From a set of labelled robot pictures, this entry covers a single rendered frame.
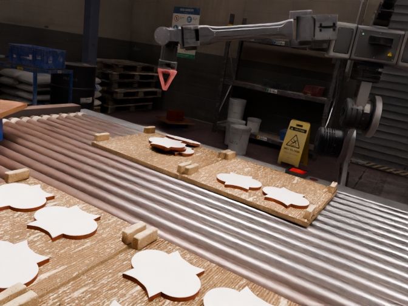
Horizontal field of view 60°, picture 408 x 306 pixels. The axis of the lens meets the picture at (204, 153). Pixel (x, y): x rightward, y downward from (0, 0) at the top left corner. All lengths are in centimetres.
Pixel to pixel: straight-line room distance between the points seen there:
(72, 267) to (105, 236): 11
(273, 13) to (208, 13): 122
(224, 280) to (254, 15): 590
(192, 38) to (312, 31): 40
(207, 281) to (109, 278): 17
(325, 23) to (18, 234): 103
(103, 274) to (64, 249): 11
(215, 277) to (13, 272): 33
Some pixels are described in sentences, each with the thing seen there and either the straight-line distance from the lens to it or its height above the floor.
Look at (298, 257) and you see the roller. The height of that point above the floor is 91.
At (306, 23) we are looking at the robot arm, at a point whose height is 144.
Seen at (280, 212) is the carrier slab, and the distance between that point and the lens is 99.
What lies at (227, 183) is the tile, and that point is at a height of 95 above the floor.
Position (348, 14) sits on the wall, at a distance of 594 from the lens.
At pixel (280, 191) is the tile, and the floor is 95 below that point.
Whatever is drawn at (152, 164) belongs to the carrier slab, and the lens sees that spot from 119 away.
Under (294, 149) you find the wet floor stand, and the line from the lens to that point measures 480.
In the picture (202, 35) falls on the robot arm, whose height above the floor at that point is 137.
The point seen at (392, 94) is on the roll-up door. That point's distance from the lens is 574.
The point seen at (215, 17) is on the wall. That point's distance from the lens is 673.
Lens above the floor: 132
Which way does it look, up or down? 16 degrees down
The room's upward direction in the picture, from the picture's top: 9 degrees clockwise
